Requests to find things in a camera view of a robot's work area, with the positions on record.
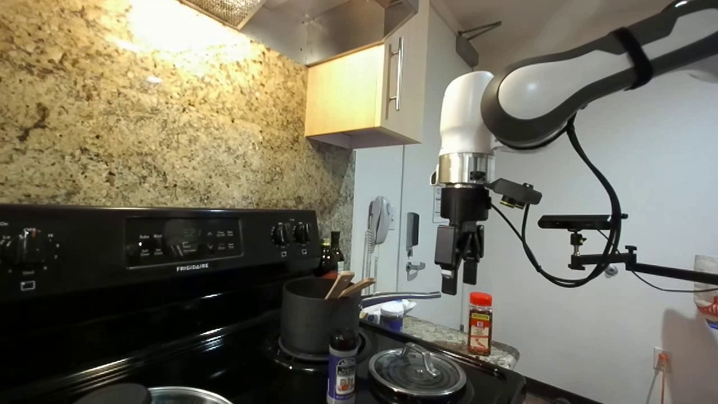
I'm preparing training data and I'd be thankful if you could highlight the black electric stove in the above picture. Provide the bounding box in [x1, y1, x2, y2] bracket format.
[0, 202, 530, 404]

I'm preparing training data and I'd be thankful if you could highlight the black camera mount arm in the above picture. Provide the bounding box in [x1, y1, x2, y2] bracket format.
[566, 229, 718, 288]

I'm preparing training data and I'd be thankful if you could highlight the wooden cooking utensil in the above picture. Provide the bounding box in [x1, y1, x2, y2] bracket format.
[338, 277, 376, 301]
[324, 270, 356, 301]

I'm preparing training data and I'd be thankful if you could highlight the black pot silver handle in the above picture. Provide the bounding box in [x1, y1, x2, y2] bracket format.
[278, 273, 445, 359]

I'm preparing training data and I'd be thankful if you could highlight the blue container white lid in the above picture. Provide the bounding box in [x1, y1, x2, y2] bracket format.
[376, 298, 411, 337]

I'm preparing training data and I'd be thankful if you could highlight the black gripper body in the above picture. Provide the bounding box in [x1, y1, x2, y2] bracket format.
[437, 185, 494, 229]

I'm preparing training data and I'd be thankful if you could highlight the white wall fixture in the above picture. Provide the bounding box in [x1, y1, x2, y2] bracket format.
[364, 196, 394, 282]

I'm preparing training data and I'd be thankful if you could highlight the grey wall bracket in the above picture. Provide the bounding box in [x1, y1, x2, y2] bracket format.
[453, 19, 505, 70]

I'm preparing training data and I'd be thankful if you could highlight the chrome coil burner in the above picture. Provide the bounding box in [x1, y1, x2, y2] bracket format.
[366, 344, 471, 400]

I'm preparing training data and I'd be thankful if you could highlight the stainless range hood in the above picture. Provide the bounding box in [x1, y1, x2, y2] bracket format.
[177, 0, 421, 67]

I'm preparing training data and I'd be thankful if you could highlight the blue label shaker black cap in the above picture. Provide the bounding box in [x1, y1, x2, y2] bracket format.
[326, 332, 362, 404]

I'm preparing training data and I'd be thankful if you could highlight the light wooden wall cabinet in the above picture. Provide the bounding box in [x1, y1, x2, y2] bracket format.
[303, 0, 433, 150]

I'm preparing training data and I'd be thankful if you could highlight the black stereo camera bar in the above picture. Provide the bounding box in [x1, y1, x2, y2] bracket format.
[536, 214, 630, 232]

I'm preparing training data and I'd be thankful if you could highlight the white door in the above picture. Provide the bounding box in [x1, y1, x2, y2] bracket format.
[400, 141, 468, 332]

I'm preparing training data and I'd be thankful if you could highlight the dark glass bottle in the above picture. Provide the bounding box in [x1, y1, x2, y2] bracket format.
[317, 229, 348, 281]

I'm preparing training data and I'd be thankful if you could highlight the black round lid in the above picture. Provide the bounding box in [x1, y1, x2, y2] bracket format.
[74, 381, 152, 404]

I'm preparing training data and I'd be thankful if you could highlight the clear spice jar red lid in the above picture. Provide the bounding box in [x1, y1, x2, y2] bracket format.
[466, 290, 496, 358]

